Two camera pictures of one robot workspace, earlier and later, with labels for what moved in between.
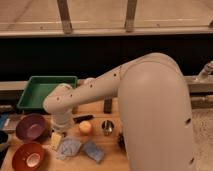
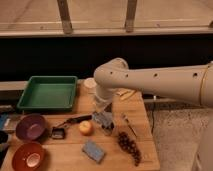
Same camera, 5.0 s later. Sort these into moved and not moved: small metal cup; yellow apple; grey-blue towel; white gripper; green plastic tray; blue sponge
Moved: grey-blue towel; white gripper
Not moved: blue sponge; green plastic tray; small metal cup; yellow apple
